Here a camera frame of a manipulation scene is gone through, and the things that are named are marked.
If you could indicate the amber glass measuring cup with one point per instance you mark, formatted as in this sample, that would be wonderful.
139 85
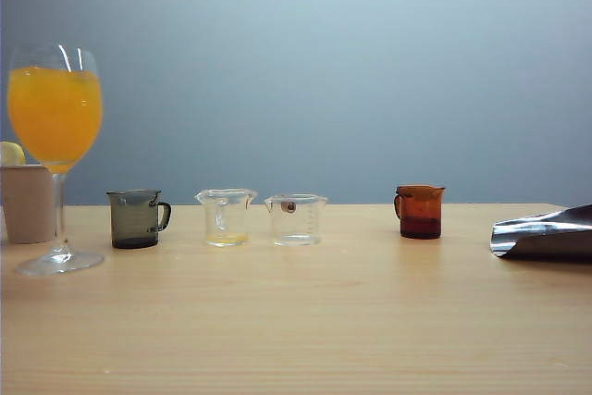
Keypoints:
420 214

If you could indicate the smoky grey measuring cup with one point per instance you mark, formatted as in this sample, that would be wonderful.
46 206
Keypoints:
134 221

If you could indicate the wine glass with orange juice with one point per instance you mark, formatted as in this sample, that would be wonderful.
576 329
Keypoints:
55 117

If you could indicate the beige paper cup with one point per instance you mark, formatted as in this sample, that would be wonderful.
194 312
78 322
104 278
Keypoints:
28 205

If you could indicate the shiny silver foil bag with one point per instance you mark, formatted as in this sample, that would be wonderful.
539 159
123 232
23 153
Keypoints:
546 235

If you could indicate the yellow lemon slice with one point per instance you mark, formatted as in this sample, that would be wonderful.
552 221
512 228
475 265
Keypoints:
10 154

